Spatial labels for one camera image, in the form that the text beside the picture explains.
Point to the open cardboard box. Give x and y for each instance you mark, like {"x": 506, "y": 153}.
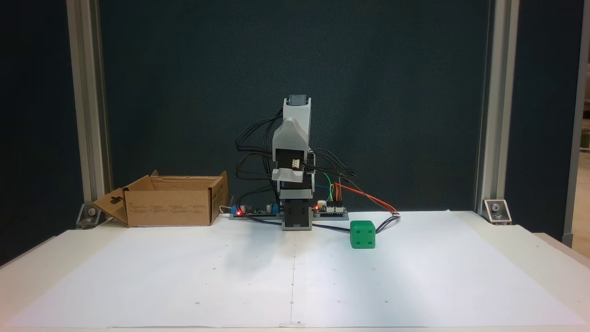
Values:
{"x": 170, "y": 210}

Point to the grey printed robot arm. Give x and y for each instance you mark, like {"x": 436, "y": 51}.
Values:
{"x": 297, "y": 110}

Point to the green die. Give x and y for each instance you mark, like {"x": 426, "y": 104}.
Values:
{"x": 362, "y": 235}

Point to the aluminium frame post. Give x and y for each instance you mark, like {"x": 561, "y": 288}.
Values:
{"x": 90, "y": 92}
{"x": 498, "y": 92}

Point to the metal corner bracket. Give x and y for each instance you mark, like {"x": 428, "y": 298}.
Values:
{"x": 497, "y": 211}
{"x": 92, "y": 216}

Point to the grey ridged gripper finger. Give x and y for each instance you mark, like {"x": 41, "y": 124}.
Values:
{"x": 290, "y": 136}

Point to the circuit board with white connector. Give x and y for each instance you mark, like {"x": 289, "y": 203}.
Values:
{"x": 332, "y": 212}

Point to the circuit board with blue part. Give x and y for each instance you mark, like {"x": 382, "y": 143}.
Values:
{"x": 258, "y": 212}

